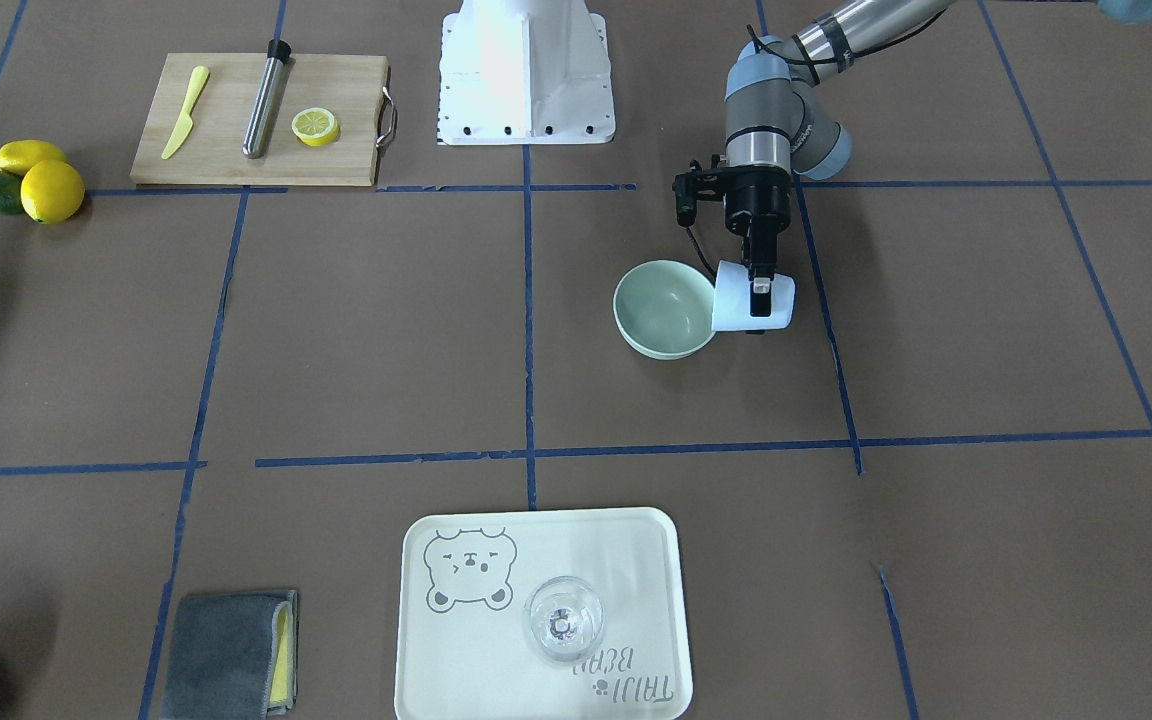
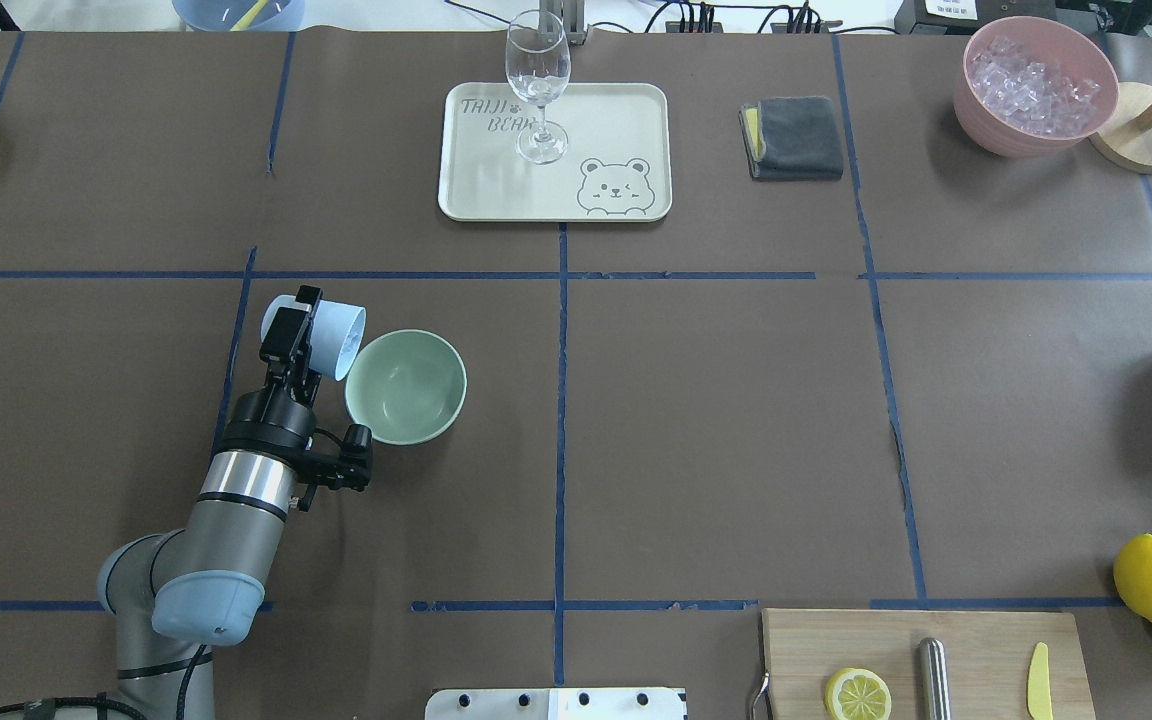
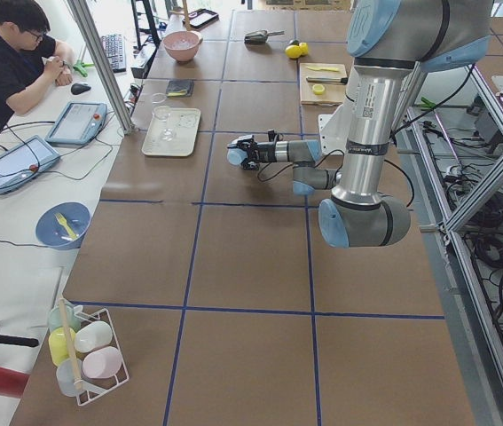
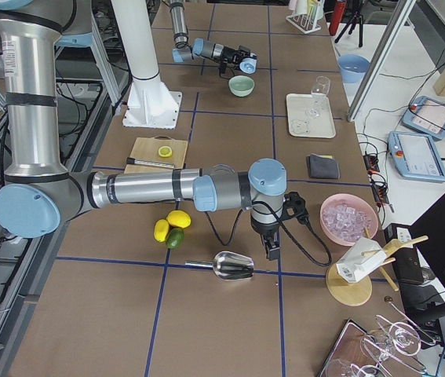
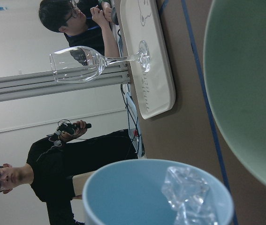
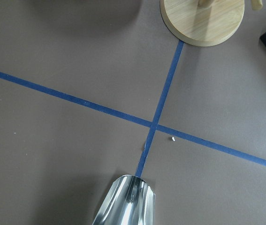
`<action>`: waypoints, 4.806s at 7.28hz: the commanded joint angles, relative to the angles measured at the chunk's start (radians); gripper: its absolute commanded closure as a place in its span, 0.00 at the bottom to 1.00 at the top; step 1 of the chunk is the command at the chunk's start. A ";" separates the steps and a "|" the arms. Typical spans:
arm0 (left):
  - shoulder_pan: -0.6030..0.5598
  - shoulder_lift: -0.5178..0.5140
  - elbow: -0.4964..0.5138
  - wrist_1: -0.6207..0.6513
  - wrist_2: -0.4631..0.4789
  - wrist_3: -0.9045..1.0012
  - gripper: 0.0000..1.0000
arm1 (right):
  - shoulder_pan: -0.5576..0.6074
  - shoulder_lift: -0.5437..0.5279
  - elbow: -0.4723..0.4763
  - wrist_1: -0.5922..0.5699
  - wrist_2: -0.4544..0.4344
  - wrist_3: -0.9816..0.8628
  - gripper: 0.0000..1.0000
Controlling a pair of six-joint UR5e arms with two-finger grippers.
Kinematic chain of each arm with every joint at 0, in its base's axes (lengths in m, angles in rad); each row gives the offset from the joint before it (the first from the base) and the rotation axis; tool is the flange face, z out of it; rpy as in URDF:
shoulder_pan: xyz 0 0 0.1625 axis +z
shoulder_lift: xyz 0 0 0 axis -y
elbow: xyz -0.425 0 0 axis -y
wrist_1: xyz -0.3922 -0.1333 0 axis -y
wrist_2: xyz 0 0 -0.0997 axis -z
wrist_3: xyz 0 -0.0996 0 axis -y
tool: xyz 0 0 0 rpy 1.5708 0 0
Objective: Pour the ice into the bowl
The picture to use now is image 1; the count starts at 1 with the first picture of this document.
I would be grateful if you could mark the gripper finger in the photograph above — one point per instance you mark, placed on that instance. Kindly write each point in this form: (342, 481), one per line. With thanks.
(760, 295)

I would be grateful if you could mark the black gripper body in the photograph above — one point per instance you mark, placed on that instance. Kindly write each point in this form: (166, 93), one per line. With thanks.
(762, 200)

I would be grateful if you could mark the light blue plastic cup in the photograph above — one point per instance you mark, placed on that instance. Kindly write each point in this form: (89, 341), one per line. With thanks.
(742, 305)

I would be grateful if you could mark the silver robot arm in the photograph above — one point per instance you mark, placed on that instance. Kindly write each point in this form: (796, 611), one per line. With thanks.
(776, 131)

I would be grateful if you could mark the mint green bowl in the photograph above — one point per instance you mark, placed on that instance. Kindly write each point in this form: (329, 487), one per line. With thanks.
(663, 309)

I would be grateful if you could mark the clear wine glass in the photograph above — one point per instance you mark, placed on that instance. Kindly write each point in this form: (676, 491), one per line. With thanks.
(565, 619)

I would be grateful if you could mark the cream bear tray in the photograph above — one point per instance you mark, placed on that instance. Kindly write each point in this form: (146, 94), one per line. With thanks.
(462, 646)

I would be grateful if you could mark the lemon half slice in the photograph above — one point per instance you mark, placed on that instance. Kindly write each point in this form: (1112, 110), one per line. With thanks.
(315, 127)

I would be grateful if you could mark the steel rod black cap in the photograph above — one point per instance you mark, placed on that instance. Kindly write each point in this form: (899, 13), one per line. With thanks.
(262, 119)

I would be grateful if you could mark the yellow plastic knife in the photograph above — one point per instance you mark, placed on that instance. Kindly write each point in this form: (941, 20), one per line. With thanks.
(185, 123)

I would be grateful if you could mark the grey folded cloth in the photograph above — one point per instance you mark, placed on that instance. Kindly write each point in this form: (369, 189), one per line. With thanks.
(233, 656)

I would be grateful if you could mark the large yellow lemon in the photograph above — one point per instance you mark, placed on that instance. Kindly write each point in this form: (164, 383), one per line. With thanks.
(52, 192)

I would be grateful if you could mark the small yellow lemon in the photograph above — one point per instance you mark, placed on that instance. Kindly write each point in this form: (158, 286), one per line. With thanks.
(18, 157)

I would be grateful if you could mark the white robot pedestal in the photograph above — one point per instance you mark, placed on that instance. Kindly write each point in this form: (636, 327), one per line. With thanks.
(525, 73)

